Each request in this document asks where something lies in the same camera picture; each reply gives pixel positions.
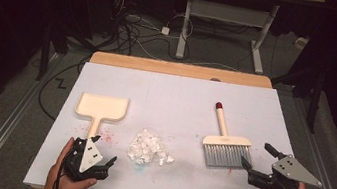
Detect white desk frame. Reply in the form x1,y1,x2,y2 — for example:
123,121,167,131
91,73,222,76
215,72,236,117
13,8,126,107
161,0,327,83

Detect wooden table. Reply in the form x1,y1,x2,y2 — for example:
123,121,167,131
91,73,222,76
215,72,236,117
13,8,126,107
29,44,315,189

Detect cream dustpan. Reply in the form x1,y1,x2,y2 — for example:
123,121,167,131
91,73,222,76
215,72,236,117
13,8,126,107
69,90,131,144

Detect black metal stand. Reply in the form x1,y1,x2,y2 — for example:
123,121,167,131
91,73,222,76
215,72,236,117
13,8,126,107
34,19,100,91
265,60,329,135

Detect white power adapter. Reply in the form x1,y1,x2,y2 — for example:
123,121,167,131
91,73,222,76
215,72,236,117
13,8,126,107
159,25,171,37

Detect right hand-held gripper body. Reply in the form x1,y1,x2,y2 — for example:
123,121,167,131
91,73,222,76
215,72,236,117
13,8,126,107
244,148,328,189

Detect bundle of black floor cables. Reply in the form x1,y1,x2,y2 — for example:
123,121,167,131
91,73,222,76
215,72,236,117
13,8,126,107
101,0,202,66

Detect long black floor cable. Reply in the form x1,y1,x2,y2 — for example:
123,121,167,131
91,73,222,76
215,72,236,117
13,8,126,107
34,49,93,126

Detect white board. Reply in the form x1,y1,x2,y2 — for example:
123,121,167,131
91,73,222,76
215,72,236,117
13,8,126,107
21,54,333,189

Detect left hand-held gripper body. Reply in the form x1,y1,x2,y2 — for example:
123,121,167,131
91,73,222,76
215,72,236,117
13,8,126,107
60,134,115,187

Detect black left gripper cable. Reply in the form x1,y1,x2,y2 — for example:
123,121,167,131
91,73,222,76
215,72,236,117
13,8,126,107
52,145,77,189

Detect person's left hand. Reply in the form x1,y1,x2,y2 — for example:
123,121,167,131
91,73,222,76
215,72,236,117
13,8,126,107
43,134,105,189

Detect cream brush with grey bristles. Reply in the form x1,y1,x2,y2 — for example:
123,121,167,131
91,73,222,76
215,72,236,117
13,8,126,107
197,99,261,175

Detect small white box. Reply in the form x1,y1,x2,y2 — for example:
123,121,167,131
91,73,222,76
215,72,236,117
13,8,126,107
294,36,310,52

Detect pile of white paper scraps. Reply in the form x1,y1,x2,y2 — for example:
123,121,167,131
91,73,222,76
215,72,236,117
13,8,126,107
124,126,180,171

